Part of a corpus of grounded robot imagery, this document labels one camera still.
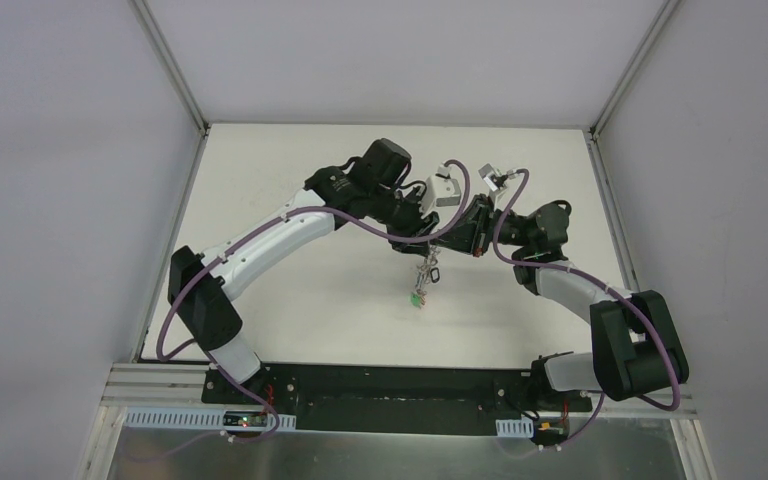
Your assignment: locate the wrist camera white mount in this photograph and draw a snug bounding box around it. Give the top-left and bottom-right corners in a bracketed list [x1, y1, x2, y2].
[420, 174, 462, 214]
[478, 163, 517, 206]

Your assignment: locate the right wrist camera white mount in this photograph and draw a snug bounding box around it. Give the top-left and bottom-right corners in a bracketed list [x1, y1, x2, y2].
[478, 163, 517, 206]

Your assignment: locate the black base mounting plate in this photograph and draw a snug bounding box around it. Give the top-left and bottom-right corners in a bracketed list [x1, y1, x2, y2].
[201, 363, 593, 436]

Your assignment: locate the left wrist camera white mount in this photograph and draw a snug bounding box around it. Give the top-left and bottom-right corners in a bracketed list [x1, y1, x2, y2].
[420, 174, 462, 214]

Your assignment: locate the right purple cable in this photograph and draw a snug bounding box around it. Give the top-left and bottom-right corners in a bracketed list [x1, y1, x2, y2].
[491, 168, 683, 446]

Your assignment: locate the large metal keyring disc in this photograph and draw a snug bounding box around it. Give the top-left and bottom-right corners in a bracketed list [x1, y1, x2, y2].
[411, 246, 440, 308]

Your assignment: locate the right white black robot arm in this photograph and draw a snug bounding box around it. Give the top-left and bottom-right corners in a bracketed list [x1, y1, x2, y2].
[433, 195, 690, 410]

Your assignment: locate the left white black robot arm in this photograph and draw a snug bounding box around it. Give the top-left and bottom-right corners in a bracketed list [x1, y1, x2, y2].
[168, 138, 461, 405]

